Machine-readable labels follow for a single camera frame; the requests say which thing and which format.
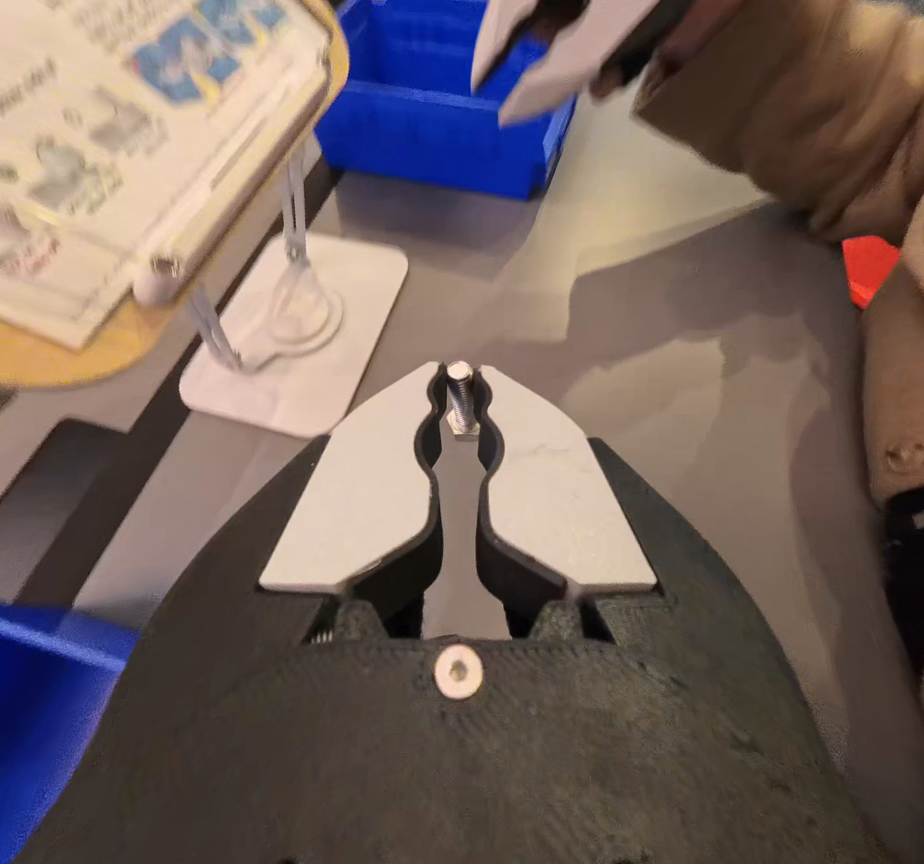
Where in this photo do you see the person's black inner garment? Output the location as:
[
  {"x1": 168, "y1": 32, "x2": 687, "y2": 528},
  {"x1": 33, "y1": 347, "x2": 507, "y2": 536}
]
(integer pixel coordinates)
[{"x1": 884, "y1": 489, "x2": 924, "y2": 663}]

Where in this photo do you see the person's right forearm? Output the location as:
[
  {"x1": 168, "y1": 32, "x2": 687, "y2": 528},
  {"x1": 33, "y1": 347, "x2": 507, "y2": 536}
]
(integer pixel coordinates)
[{"x1": 631, "y1": 0, "x2": 924, "y2": 244}]

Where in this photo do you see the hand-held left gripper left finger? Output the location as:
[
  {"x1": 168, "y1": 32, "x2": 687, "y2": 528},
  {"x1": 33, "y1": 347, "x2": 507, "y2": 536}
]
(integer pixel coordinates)
[{"x1": 258, "y1": 362, "x2": 444, "y2": 639}]

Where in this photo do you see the clear sign stand white base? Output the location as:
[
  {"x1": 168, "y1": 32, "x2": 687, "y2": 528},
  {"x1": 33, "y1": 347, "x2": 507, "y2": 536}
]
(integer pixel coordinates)
[{"x1": 179, "y1": 149, "x2": 410, "y2": 439}]

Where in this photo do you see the grey desk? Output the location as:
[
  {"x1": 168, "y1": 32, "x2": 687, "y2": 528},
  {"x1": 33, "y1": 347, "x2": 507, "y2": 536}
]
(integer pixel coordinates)
[{"x1": 72, "y1": 88, "x2": 924, "y2": 864}]

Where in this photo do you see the long blue plastic bin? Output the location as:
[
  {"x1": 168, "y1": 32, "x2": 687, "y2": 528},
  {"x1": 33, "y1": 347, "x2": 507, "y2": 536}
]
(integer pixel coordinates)
[
  {"x1": 315, "y1": 0, "x2": 578, "y2": 201},
  {"x1": 0, "y1": 604, "x2": 141, "y2": 864}
]

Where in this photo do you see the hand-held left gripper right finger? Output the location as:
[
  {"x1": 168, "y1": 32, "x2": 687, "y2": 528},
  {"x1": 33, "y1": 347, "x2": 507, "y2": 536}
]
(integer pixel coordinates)
[{"x1": 476, "y1": 364, "x2": 659, "y2": 639}]

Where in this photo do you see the person's beige coat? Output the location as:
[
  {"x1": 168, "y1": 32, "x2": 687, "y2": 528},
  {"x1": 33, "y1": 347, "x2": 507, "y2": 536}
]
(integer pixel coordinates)
[{"x1": 862, "y1": 243, "x2": 924, "y2": 511}]

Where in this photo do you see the printed instruction sign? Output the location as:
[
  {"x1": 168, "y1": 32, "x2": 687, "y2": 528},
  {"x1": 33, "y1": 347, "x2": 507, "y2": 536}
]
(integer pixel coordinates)
[{"x1": 0, "y1": 0, "x2": 340, "y2": 352}]

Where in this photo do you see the steel hex bolt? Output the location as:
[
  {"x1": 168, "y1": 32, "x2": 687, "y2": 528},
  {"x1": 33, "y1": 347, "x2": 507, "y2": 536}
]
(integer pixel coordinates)
[{"x1": 442, "y1": 361, "x2": 482, "y2": 444}]

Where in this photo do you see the red plastic object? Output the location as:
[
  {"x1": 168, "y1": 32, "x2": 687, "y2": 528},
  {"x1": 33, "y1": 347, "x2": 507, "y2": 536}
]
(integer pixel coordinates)
[{"x1": 841, "y1": 236, "x2": 903, "y2": 309}]

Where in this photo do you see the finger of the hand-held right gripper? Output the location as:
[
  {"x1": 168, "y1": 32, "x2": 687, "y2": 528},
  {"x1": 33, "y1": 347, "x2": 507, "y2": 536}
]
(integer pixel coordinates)
[
  {"x1": 497, "y1": 0, "x2": 667, "y2": 129},
  {"x1": 471, "y1": 0, "x2": 594, "y2": 94}
]

